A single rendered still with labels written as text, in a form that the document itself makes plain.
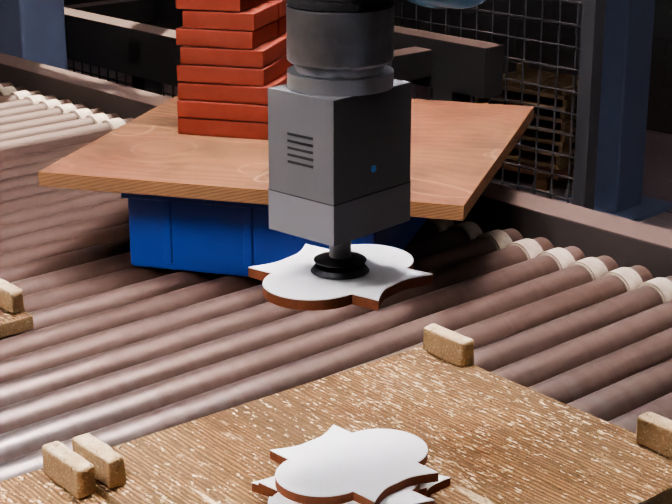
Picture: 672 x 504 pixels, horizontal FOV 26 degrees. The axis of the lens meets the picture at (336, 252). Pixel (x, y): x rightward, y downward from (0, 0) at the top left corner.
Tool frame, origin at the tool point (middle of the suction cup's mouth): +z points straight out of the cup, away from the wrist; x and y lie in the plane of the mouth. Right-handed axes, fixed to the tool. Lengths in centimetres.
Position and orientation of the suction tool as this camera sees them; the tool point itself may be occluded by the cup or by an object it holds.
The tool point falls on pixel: (340, 285)
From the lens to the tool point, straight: 107.3
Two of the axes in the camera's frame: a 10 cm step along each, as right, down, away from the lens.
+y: -6.7, 2.4, -7.1
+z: 0.0, 9.5, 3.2
